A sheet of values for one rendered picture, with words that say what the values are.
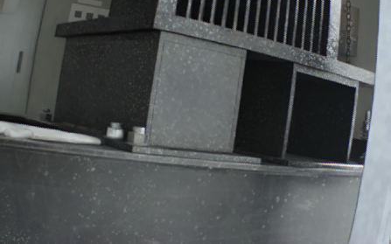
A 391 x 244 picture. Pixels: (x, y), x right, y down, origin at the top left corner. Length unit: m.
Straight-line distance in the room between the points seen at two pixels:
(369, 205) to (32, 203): 0.70
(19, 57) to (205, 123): 3.16
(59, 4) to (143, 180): 3.34
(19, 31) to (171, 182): 3.19
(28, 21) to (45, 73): 0.42
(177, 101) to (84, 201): 0.25
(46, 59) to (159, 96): 3.26
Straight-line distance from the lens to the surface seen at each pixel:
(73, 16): 4.45
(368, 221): 1.34
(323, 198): 1.48
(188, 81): 1.15
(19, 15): 4.27
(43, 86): 4.35
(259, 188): 1.32
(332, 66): 1.41
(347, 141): 1.50
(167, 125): 1.13
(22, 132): 0.96
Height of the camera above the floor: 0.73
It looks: level
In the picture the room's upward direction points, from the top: 8 degrees clockwise
